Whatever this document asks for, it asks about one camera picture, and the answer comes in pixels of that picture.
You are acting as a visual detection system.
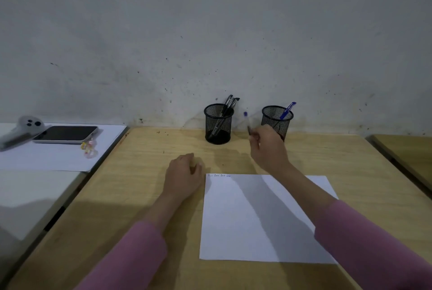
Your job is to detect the wooden side desk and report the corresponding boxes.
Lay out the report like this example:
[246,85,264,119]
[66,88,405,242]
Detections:
[366,134,432,197]

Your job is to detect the black mesh pen holder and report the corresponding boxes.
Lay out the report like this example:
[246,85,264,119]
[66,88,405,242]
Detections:
[203,103,235,145]
[261,105,294,142]

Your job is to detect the person's right hand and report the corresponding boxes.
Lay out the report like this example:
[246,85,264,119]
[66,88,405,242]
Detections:
[249,124,291,176]

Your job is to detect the grey handheld controller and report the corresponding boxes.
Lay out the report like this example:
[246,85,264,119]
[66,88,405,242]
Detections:
[0,116,45,151]

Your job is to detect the black pen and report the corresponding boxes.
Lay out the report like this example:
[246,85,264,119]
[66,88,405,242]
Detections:
[210,97,240,138]
[213,94,234,135]

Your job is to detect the white side table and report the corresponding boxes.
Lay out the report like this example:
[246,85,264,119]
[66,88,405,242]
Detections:
[0,122,129,280]

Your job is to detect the person's left forearm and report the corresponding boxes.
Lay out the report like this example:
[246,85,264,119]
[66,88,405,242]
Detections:
[75,193,194,290]

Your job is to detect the person's right forearm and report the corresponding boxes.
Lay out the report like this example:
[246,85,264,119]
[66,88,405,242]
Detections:
[274,162,432,290]

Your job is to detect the smartphone with dark screen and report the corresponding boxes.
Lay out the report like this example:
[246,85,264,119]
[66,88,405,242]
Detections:
[32,125,99,145]

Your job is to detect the person's left hand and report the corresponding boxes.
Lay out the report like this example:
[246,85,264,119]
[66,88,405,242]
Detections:
[162,153,205,202]

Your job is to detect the large blank white paper sheet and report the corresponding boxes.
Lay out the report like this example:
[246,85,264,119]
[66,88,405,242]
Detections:
[0,123,127,173]

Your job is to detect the white paper sheet with writing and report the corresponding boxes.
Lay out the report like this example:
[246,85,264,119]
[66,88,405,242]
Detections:
[199,173,339,265]

